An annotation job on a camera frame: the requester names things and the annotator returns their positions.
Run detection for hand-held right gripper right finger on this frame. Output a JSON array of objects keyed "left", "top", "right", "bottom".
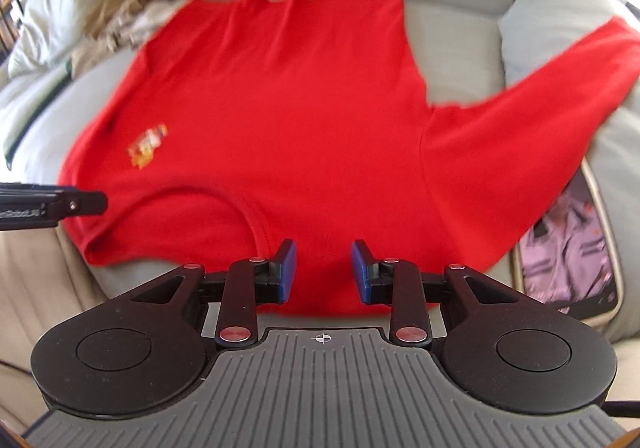
[{"left": 350, "top": 239, "right": 527, "bottom": 349}]

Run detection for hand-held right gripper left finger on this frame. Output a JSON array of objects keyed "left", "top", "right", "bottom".
[{"left": 111, "top": 238, "right": 299, "bottom": 349}]

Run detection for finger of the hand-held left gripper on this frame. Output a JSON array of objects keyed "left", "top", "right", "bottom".
[{"left": 59, "top": 190, "right": 109, "bottom": 219}]

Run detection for red long-sleeve shirt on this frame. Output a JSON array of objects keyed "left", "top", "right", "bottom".
[{"left": 59, "top": 0, "right": 640, "bottom": 319}]

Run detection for beige crumpled cloth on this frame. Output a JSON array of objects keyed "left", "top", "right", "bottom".
[{"left": 70, "top": 0, "right": 193, "bottom": 74}]

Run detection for grey throw pillows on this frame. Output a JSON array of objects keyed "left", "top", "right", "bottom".
[{"left": 7, "top": 0, "right": 118, "bottom": 79}]

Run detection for smartphone with beige case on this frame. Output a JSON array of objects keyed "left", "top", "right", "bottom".
[{"left": 511, "top": 162, "right": 627, "bottom": 325}]

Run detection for grey sofa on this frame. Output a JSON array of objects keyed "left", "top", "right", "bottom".
[{"left": 0, "top": 0, "right": 640, "bottom": 434}]

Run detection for green braided strap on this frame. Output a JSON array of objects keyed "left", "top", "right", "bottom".
[{"left": 2, "top": 59, "right": 72, "bottom": 172}]

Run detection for black cable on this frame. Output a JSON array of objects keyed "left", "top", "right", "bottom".
[{"left": 601, "top": 399, "right": 640, "bottom": 423}]

